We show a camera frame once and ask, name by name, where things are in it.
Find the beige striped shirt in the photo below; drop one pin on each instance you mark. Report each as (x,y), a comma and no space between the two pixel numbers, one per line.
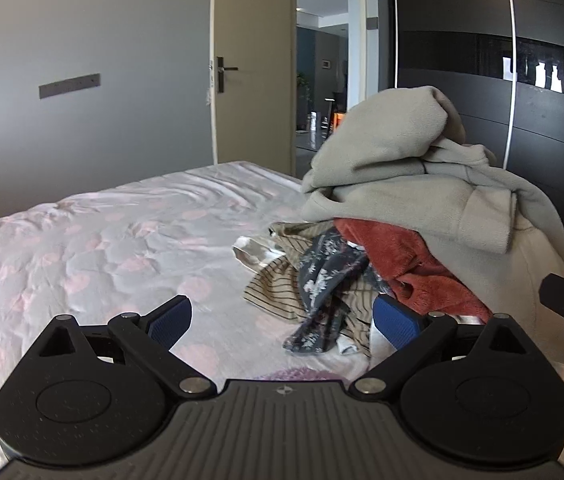
(274,285)

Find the beige door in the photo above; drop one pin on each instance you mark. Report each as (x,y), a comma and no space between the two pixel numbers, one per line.
(257,35)

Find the red fleece garment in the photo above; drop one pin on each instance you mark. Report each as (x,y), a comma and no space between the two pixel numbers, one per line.
(387,250)

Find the person's lilac fuzzy garment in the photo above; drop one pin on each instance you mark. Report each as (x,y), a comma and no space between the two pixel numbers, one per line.
(302,374)

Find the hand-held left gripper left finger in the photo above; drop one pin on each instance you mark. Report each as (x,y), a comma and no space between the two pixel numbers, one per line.
(171,322)

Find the white lace door bumper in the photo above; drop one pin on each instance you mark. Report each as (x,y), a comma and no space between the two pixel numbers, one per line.
(208,87)

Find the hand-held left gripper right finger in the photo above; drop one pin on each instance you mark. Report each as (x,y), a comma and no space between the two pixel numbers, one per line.
(394,325)

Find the potted plant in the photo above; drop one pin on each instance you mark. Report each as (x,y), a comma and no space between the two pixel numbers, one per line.
(304,87)

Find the dark floral cloth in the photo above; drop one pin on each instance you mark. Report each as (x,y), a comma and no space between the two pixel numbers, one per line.
(322,270)

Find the orange box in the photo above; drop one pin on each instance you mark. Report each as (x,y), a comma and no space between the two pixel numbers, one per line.
(339,121)

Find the white satin cloth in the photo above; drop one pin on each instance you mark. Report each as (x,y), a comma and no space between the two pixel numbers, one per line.
(254,255)

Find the beige fleece jacket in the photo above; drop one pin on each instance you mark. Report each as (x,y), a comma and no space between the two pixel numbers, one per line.
(402,160)

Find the pink polka dot bed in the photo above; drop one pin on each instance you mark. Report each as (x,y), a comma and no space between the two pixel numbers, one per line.
(86,240)

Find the black wardrobe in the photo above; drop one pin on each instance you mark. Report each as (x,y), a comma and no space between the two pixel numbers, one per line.
(462,10)

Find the grey wall switch panel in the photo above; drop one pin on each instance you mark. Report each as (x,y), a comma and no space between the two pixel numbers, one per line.
(69,86)

